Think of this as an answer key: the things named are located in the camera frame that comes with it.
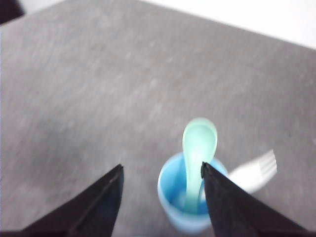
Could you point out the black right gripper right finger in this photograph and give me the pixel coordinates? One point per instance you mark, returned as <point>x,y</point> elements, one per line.
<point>235,213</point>

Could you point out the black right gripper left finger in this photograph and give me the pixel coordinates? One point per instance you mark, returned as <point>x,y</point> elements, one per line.
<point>92,213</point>

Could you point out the white plastic fork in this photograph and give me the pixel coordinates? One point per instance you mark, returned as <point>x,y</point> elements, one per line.
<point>256,173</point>

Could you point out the light blue plastic cup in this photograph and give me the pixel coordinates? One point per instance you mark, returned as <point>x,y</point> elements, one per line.
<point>171,193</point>

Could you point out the mint green plastic spoon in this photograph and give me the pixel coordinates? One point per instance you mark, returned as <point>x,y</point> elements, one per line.
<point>199,144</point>

